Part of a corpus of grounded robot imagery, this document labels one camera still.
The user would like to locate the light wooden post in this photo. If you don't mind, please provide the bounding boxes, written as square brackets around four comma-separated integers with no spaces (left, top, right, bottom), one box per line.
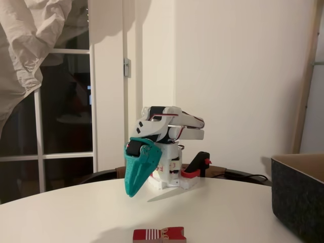
[290,0,321,154]

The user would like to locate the thin black cable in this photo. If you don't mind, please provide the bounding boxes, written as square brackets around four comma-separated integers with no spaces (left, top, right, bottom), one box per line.
[222,170,271,182]

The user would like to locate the dark grey felt basket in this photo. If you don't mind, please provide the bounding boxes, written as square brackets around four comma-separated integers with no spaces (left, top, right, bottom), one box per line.
[270,153,324,242]

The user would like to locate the white glazed door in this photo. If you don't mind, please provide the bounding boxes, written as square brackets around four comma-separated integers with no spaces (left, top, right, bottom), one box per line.
[0,48,98,205]

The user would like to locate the black red bar clamp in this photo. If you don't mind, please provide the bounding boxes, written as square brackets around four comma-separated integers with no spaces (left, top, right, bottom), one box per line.
[180,151,212,179]

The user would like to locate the red cat wooden block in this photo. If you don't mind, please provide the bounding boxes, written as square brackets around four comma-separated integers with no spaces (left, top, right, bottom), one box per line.
[133,226,187,243]

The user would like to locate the metal door hinge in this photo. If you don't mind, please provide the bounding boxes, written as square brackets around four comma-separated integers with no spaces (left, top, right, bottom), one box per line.
[123,57,132,77]

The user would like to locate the pale grey panel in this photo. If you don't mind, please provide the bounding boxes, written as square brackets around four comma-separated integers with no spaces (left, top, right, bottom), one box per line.
[300,0,324,154]

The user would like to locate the beige crumpled cloth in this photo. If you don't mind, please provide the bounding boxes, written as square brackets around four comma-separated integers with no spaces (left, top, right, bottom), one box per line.
[0,0,90,131]

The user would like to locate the red white black servo wire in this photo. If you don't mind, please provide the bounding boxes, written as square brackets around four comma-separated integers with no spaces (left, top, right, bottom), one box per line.
[148,112,183,123]

